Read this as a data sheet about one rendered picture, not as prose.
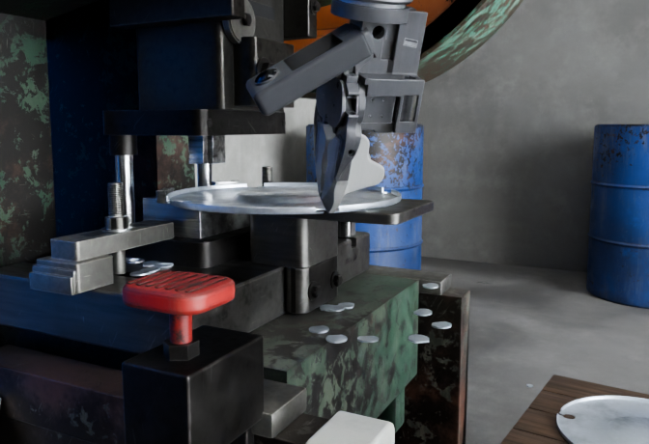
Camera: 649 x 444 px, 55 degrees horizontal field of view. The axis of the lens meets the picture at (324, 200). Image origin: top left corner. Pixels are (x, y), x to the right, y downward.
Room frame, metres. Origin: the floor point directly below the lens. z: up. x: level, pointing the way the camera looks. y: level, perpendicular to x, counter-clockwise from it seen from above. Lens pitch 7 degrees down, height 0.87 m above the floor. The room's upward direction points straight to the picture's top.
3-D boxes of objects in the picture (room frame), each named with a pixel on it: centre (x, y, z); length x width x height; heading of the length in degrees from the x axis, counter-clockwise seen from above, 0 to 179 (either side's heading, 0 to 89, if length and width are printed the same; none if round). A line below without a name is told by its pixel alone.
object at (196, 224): (0.83, 0.16, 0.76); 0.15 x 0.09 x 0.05; 153
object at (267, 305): (0.84, 0.16, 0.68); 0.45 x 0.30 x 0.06; 153
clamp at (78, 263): (0.69, 0.24, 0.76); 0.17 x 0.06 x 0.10; 153
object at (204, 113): (0.84, 0.17, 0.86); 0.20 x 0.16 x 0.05; 153
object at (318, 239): (0.76, 0.01, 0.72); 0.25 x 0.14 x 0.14; 63
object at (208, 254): (0.84, 0.17, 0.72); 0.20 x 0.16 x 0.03; 153
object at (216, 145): (0.83, 0.15, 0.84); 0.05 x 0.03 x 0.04; 153
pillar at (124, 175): (0.79, 0.25, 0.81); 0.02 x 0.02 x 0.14
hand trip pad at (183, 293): (0.44, 0.10, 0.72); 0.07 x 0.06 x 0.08; 63
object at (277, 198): (0.78, 0.05, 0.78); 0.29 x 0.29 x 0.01
